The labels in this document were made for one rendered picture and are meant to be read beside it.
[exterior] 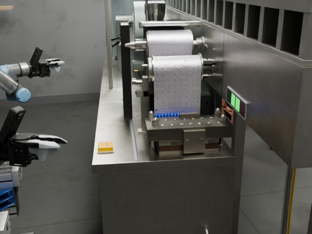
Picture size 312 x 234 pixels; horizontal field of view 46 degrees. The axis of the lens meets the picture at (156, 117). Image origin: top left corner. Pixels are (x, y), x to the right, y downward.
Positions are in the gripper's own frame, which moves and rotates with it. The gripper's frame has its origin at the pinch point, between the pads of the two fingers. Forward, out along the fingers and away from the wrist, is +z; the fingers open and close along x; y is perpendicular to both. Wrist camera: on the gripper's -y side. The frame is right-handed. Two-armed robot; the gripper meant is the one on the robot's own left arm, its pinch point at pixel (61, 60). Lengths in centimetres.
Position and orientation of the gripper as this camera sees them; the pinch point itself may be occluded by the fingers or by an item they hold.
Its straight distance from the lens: 225.3
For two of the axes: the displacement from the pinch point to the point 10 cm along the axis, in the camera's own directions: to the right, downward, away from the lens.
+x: 6.3, 3.8, -6.8
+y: -0.8, 9.0, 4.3
